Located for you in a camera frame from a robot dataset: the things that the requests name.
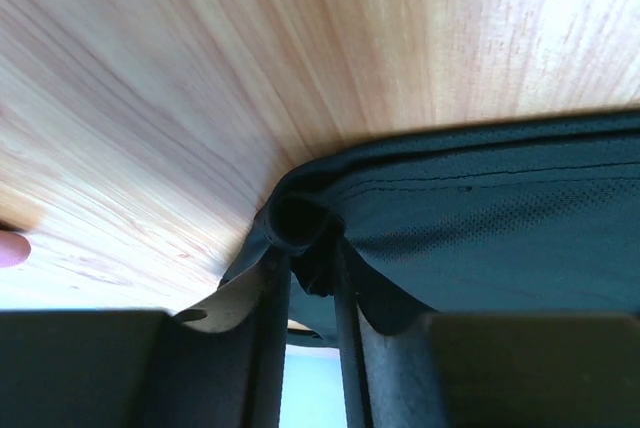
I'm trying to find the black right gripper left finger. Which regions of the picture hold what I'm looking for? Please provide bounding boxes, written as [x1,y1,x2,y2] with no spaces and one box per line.
[1,249,290,427]

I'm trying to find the folded red t shirt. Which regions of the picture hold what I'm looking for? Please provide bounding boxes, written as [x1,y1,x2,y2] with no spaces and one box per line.
[0,230,32,268]

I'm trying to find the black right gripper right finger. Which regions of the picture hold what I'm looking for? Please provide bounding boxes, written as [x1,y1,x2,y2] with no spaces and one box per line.
[333,241,639,427]

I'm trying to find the black t shirt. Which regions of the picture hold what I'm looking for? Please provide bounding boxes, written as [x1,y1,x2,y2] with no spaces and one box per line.
[223,111,639,347]

